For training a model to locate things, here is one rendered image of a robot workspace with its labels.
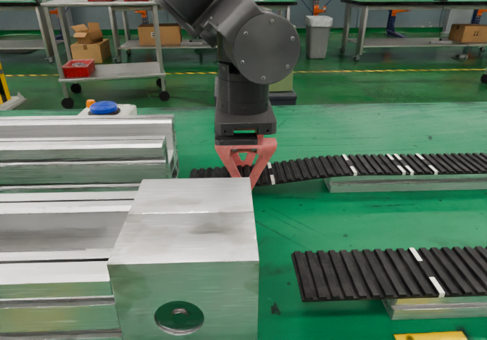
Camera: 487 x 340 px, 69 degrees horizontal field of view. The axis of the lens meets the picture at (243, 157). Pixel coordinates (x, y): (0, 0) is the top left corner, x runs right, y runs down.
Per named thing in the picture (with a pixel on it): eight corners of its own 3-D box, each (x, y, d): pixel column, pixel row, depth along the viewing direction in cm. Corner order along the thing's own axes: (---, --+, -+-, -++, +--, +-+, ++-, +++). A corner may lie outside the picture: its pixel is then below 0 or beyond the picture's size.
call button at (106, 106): (122, 112, 57) (119, 99, 56) (114, 120, 53) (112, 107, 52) (96, 112, 57) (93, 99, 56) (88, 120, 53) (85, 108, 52)
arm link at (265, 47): (209, -75, 34) (150, -5, 36) (229, -98, 24) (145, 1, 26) (287, 19, 39) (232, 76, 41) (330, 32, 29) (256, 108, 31)
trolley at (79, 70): (166, 85, 382) (155, -19, 337) (170, 101, 335) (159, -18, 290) (62, 93, 358) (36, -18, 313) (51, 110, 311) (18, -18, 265)
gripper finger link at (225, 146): (217, 203, 41) (213, 127, 37) (217, 173, 48) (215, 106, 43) (275, 201, 41) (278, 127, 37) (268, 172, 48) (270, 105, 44)
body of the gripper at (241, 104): (215, 140, 37) (212, 69, 34) (217, 108, 46) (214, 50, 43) (277, 138, 38) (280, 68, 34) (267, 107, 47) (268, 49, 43)
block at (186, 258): (248, 245, 36) (248, 163, 32) (256, 362, 25) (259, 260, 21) (159, 248, 36) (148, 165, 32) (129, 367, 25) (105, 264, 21)
